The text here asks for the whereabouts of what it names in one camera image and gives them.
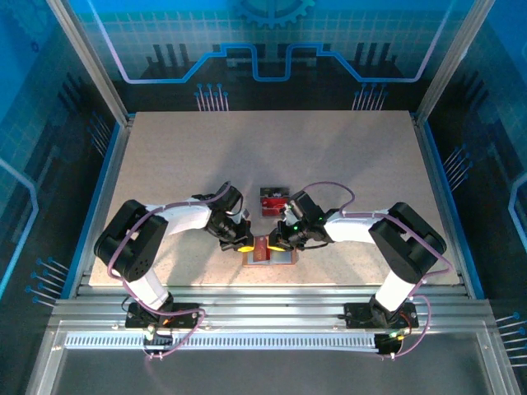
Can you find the red credit card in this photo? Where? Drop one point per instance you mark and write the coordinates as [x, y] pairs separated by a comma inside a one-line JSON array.
[[261, 251], [272, 207]]

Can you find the red black card item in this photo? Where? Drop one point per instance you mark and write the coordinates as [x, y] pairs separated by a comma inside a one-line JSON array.
[[271, 217]]

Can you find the black credit card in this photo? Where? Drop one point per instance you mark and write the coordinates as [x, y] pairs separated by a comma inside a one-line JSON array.
[[273, 192]]

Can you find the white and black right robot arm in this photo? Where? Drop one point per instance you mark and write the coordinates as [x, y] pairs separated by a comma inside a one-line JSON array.
[[350, 228]]

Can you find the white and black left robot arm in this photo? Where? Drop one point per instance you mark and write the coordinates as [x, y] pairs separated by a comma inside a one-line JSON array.
[[187, 218]]

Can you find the aluminium cross beam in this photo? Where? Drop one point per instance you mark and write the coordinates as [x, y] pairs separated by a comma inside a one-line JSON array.
[[267, 312]]

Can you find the black connector box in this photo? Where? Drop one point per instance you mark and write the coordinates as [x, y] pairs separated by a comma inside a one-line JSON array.
[[387, 345], [160, 340]]

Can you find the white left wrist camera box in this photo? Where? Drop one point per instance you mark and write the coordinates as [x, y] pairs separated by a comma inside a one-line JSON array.
[[245, 214]]

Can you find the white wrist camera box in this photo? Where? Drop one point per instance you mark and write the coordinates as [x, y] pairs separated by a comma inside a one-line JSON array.
[[245, 214], [287, 212]]

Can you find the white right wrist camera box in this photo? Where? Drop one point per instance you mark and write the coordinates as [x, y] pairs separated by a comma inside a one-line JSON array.
[[287, 212]]

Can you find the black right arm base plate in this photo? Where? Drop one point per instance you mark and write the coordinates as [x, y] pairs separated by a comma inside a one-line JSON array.
[[356, 317]]

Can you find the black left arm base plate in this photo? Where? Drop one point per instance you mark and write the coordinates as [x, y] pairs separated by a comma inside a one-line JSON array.
[[133, 320]]

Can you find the aluminium side rail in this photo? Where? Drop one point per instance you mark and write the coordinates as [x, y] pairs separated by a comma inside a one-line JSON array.
[[430, 164], [116, 164]]

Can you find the aluminium frame post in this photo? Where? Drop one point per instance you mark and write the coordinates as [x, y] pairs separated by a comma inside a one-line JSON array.
[[98, 70], [451, 61]]

